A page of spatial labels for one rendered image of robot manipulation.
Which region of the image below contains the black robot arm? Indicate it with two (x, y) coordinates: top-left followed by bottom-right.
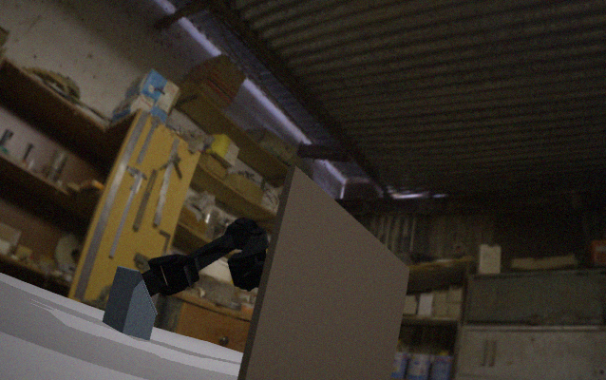
(142, 218), (269, 297)

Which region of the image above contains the brown flat board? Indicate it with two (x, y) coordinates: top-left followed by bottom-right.
(237, 165), (409, 380)

